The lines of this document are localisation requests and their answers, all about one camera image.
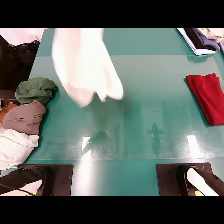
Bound white T-shirt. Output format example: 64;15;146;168
51;28;125;108

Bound green garment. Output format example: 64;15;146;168
15;77;59;106

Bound brown garment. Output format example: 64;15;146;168
1;100;47;136

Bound red garment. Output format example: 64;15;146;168
185;72;224;127

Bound black garment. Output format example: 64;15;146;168
183;28;210;52

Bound purple garment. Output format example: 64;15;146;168
193;28;222;52

